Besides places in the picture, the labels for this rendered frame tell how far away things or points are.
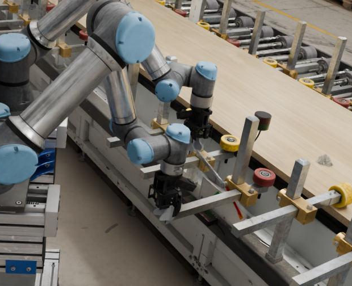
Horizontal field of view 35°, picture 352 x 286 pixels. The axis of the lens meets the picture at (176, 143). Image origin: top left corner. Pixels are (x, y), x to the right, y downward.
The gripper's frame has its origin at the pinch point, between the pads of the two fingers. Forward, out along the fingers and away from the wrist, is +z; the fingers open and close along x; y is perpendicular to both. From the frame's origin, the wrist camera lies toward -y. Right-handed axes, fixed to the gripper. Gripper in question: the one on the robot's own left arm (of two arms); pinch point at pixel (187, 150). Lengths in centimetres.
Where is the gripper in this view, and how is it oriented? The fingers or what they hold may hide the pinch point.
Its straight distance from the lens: 210.8
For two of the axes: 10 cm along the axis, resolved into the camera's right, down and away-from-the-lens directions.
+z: -1.5, 8.6, 4.8
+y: 5.7, 4.7, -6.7
